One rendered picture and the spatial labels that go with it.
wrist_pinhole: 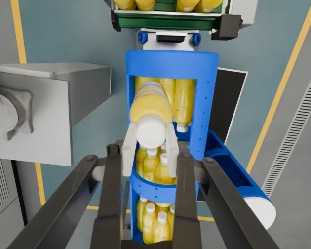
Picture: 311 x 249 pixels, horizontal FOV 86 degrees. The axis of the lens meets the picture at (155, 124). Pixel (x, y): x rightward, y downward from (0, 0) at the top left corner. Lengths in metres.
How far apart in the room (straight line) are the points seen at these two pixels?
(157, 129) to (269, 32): 1.81
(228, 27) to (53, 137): 0.80
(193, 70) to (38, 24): 1.68
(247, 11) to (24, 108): 0.97
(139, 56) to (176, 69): 0.10
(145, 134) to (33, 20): 1.84
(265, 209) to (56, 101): 1.09
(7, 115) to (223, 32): 0.80
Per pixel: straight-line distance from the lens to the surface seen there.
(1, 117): 0.74
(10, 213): 2.74
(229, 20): 0.72
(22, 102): 0.81
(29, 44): 2.01
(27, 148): 0.92
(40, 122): 0.83
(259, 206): 1.05
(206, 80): 0.48
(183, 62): 0.43
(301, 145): 2.50
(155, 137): 0.21
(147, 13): 0.70
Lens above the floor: 1.66
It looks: 69 degrees down
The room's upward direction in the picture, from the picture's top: 180 degrees clockwise
